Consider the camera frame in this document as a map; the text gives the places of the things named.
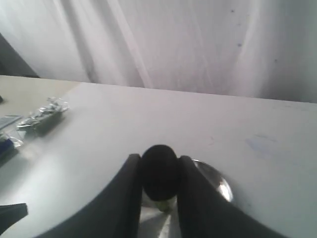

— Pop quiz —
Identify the crumpled foil packet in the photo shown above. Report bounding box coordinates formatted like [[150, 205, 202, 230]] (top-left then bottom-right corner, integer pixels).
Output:
[[16, 97, 69, 135]]

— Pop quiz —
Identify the blue packaged item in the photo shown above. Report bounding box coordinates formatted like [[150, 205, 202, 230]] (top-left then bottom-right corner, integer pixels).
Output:
[[0, 132, 23, 160]]

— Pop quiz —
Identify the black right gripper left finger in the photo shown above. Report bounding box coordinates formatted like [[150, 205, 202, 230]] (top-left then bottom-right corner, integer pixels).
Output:
[[40, 154, 142, 238]]

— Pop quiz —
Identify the green cucumber piece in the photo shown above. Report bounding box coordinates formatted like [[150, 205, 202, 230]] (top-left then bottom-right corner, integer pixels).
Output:
[[154, 200, 171, 212]]

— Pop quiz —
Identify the black knife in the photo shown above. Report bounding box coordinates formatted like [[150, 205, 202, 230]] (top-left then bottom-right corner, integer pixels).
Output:
[[139, 144, 181, 201]]

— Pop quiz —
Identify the white backdrop curtain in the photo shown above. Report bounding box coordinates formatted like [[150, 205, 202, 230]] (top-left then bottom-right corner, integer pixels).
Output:
[[0, 0, 317, 103]]

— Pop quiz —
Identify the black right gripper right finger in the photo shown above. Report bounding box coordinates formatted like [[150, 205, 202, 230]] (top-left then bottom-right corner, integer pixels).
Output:
[[177, 156, 283, 238]]

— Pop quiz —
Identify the round stainless steel plate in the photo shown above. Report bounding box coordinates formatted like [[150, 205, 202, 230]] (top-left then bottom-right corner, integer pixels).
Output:
[[138, 160, 234, 238]]

